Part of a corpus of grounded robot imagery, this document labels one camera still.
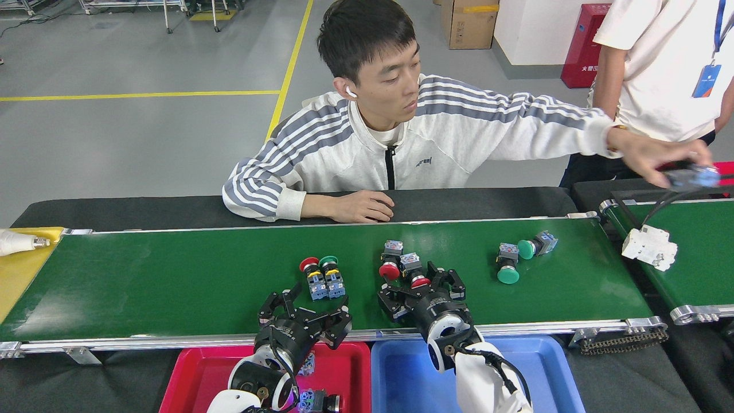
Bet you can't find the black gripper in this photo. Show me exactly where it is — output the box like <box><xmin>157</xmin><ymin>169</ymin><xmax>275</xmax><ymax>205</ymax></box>
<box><xmin>255</xmin><ymin>281</ymin><xmax>353</xmax><ymax>368</ymax></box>
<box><xmin>377</xmin><ymin>261</ymin><xmax>472</xmax><ymax>336</ymax></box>

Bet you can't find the red push button blue block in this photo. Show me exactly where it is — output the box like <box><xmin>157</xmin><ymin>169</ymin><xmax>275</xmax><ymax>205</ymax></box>
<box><xmin>299</xmin><ymin>256</ymin><xmax>329</xmax><ymax>301</ymax></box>

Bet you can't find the black push button switch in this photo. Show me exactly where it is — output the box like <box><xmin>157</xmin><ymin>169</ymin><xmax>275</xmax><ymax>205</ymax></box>
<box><xmin>297</xmin><ymin>389</ymin><xmax>342</xmax><ymax>413</ymax></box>

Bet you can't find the green mushroom push button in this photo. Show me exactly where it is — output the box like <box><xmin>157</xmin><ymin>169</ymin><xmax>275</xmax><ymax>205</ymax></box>
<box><xmin>517</xmin><ymin>230</ymin><xmax>559</xmax><ymax>260</ymax></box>
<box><xmin>495</xmin><ymin>242</ymin><xmax>521</xmax><ymax>285</ymax></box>

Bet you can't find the white circuit breaker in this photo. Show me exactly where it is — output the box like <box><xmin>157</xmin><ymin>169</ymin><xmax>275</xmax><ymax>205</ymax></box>
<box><xmin>622</xmin><ymin>224</ymin><xmax>679</xmax><ymax>272</ymax></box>

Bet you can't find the blue plastic tray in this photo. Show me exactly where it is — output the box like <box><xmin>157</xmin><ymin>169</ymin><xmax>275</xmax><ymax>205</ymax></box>
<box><xmin>371</xmin><ymin>336</ymin><xmax>587</xmax><ymax>413</ymax></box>

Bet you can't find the red plastic tray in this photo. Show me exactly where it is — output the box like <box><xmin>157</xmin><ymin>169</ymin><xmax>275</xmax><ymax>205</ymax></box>
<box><xmin>159</xmin><ymin>342</ymin><xmax>372</xmax><ymax>413</ymax></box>

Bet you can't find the green conveyor belt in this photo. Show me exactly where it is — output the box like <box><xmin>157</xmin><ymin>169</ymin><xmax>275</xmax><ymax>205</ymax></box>
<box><xmin>0</xmin><ymin>212</ymin><xmax>669</xmax><ymax>359</ymax></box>
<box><xmin>599</xmin><ymin>195</ymin><xmax>734</xmax><ymax>326</ymax></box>

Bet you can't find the yellow plastic tray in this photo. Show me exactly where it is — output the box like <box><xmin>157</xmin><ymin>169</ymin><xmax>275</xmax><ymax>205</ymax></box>
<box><xmin>0</xmin><ymin>227</ymin><xmax>65</xmax><ymax>325</ymax></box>

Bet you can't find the seated person's right hand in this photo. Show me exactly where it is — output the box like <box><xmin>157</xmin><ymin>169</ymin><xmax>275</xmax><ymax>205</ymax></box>
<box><xmin>328</xmin><ymin>190</ymin><xmax>396</xmax><ymax>224</ymax></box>

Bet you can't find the seated person's left hand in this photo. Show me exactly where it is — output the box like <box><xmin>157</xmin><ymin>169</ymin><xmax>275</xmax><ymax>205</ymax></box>
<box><xmin>609</xmin><ymin>125</ymin><xmax>715</xmax><ymax>188</ymax></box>

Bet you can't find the seated person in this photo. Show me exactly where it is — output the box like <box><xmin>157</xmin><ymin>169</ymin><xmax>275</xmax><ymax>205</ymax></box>
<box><xmin>222</xmin><ymin>0</ymin><xmax>623</xmax><ymax>223</ymax></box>

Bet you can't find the cardboard box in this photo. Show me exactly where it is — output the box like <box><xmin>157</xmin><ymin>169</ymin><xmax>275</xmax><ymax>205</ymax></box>
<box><xmin>440</xmin><ymin>0</ymin><xmax>499</xmax><ymax>50</ymax></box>

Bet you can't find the red fire extinguisher cabinet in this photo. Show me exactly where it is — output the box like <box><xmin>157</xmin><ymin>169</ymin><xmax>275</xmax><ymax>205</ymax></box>
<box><xmin>560</xmin><ymin>3</ymin><xmax>611</xmax><ymax>89</ymax></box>

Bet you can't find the white light bulb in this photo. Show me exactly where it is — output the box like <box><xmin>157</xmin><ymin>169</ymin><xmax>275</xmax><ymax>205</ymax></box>
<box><xmin>0</xmin><ymin>228</ymin><xmax>51</xmax><ymax>257</ymax></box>

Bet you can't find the standing person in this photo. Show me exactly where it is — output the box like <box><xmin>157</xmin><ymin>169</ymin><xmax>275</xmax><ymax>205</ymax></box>
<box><xmin>559</xmin><ymin>0</ymin><xmax>734</xmax><ymax>190</ymax></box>

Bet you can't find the blue ID badge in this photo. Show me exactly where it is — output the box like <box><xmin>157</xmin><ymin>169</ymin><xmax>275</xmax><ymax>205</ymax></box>
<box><xmin>692</xmin><ymin>64</ymin><xmax>723</xmax><ymax>99</ymax></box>

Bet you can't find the black drive chain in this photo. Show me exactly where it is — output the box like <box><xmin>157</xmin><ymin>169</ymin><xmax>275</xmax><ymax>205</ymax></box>
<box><xmin>578</xmin><ymin>328</ymin><xmax>670</xmax><ymax>355</ymax></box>

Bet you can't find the black bracket frame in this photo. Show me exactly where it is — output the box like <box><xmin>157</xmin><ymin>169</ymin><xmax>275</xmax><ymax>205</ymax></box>
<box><xmin>611</xmin><ymin>186</ymin><xmax>734</xmax><ymax>227</ymax></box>

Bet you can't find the black cable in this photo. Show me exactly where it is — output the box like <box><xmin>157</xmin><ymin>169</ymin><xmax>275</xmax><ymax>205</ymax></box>
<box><xmin>641</xmin><ymin>172</ymin><xmax>734</xmax><ymax>227</ymax></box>

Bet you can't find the metal frame rack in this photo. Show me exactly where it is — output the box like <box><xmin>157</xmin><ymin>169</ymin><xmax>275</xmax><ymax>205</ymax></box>
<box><xmin>189</xmin><ymin>0</ymin><xmax>244</xmax><ymax>33</ymax></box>
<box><xmin>79</xmin><ymin>0</ymin><xmax>189</xmax><ymax>34</ymax></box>

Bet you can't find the blue lanyard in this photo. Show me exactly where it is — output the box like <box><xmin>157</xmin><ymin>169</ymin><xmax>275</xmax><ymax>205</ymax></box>
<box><xmin>713</xmin><ymin>0</ymin><xmax>734</xmax><ymax>55</ymax></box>

